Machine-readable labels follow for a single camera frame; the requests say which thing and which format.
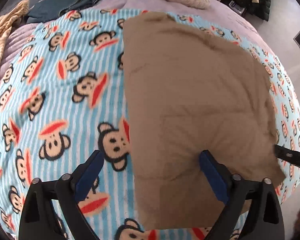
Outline tan puffer jacket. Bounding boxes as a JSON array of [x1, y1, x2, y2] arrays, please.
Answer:
[[123, 12, 285, 230]]

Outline lilac bed cover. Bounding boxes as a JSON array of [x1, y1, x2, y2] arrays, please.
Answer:
[[0, 0, 263, 101]]

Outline monkey print striped blanket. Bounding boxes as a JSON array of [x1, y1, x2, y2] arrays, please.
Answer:
[[0, 8, 300, 240]]

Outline folded blue jeans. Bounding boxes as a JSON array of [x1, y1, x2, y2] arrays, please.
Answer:
[[25, 0, 101, 24]]

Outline white electronic device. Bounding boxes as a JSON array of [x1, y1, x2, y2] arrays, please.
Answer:
[[229, 1, 245, 16]]

